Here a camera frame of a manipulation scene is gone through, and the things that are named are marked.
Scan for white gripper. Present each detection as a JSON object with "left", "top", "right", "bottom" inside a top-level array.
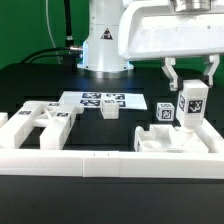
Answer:
[{"left": 118, "top": 0, "right": 224, "bottom": 91}]

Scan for white chair seat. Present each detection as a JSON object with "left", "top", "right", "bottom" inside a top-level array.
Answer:
[{"left": 134, "top": 124, "right": 209, "bottom": 153}]

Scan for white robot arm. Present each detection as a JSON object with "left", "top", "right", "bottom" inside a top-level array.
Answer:
[{"left": 79, "top": 0, "right": 224, "bottom": 91}]

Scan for white marker sheet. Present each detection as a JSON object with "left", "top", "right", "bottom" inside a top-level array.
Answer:
[{"left": 59, "top": 91, "right": 147, "bottom": 110}]

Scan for white part at left edge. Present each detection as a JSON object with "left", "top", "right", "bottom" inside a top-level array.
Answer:
[{"left": 0, "top": 112, "right": 8, "bottom": 128}]

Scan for white U-shaped fence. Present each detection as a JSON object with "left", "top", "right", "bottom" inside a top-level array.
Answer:
[{"left": 0, "top": 123, "right": 224, "bottom": 179}]

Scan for black cable bundle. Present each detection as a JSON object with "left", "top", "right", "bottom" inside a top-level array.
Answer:
[{"left": 20, "top": 0, "right": 84, "bottom": 65}]

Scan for white chair back frame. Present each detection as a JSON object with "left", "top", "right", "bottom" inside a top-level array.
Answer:
[{"left": 0, "top": 101, "right": 84, "bottom": 150}]

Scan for thin white cable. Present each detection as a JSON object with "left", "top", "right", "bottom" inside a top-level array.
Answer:
[{"left": 45, "top": 0, "right": 63, "bottom": 64}]

